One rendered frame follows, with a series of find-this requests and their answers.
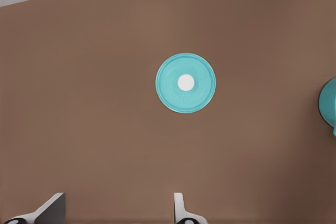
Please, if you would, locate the turquoise pot lid white knob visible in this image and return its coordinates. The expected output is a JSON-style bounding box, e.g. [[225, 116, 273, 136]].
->
[[155, 52, 217, 114]]

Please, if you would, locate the turquoise pot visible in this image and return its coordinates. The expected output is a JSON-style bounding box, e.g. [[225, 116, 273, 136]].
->
[[318, 77, 336, 137]]

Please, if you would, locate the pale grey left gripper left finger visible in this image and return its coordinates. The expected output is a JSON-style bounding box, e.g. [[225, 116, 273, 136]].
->
[[2, 192, 66, 224]]

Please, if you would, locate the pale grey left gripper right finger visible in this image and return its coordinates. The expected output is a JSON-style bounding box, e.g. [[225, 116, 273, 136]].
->
[[173, 192, 208, 224]]

